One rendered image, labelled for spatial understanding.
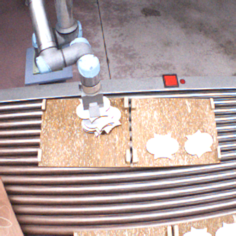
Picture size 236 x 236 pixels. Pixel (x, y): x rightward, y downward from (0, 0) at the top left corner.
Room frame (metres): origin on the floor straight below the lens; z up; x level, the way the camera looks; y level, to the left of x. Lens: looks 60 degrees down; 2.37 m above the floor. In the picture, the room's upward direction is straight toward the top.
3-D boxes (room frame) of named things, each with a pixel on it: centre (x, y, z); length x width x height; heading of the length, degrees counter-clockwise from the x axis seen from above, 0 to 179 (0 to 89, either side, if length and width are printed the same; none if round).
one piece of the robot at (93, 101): (0.78, 0.10, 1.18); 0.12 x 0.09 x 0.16; 11
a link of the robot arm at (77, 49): (0.89, 0.15, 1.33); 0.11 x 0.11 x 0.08; 20
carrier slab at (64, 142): (0.77, 0.15, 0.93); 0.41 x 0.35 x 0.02; 91
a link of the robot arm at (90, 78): (0.80, 0.10, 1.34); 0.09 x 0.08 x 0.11; 20
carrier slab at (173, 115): (0.77, -0.27, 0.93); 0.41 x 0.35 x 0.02; 90
